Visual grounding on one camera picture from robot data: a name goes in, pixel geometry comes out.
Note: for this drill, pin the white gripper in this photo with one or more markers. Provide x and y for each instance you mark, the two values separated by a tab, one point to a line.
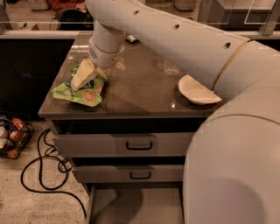
105	58

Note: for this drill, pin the green rice chip bag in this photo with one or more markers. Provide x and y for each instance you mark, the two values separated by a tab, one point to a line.
89	95

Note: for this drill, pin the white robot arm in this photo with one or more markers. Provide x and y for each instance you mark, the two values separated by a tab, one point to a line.
232	166

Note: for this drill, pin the green chip bag at back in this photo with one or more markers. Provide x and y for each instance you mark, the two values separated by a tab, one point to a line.
131	39

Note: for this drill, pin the grey drawer cabinet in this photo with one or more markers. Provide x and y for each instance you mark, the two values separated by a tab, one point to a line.
141	99

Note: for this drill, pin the top grey drawer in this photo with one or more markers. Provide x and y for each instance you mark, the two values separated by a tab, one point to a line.
122	145

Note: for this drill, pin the grey drawer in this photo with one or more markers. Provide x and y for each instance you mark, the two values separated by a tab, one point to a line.
129	174
122	145
135	206

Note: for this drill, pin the middle grey drawer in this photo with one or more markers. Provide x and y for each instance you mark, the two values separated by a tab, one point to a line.
129	174

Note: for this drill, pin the bottom grey drawer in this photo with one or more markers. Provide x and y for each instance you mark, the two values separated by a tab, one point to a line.
135	206

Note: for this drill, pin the clear plastic water bottle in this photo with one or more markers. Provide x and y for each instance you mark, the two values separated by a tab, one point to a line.
170	69

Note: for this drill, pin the person in red shirt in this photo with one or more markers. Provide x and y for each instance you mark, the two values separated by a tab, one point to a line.
72	15

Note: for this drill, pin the white paper bowl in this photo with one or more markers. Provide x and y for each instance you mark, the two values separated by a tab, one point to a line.
196	92

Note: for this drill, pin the black wire basket with items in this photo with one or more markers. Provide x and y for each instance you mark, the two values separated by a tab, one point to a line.
15	134

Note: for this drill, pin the grey metal post right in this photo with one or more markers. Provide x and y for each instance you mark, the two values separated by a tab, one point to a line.
269	26

